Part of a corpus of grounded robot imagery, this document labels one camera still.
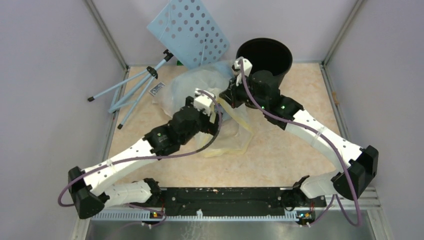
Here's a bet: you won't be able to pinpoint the light blue perforated stand plate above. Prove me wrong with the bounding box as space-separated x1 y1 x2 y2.
147 0 230 69

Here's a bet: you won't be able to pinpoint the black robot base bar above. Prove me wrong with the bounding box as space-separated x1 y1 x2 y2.
129 186 327 218

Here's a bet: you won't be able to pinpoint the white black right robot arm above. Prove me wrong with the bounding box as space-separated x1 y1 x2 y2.
220 69 379 206

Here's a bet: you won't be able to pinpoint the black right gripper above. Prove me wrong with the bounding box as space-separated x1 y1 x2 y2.
219 73 267 111

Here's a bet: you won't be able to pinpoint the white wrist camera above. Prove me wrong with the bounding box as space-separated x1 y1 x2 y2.
193 88 216 117
232 56 253 86

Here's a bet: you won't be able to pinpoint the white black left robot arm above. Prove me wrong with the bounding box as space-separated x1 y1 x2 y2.
64 90 223 220

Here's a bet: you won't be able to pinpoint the small printed card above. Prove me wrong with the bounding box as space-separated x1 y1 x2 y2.
149 82 165 96

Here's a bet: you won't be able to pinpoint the light blue tripod legs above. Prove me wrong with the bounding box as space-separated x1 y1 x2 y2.
87 49 174 130

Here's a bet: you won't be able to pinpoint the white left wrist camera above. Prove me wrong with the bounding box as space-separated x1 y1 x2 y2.
193 88 216 117

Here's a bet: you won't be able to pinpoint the black plastic trash bin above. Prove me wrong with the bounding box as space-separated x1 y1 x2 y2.
236 37 293 102

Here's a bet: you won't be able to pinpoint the white slotted cable duct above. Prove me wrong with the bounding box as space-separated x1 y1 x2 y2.
91 208 299 222

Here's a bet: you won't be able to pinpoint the translucent yellowish trash bag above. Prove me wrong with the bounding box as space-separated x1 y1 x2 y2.
153 59 254 159

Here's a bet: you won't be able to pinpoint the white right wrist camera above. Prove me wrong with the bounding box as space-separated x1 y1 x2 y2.
232 56 253 86

